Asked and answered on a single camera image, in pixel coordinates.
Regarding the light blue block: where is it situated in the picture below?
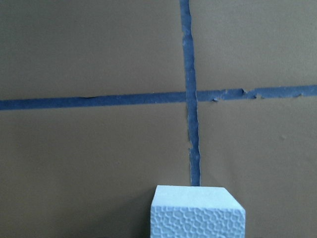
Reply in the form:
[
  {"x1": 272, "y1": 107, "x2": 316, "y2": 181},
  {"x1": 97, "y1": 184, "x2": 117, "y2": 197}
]
[{"x1": 150, "y1": 185, "x2": 246, "y2": 238}]

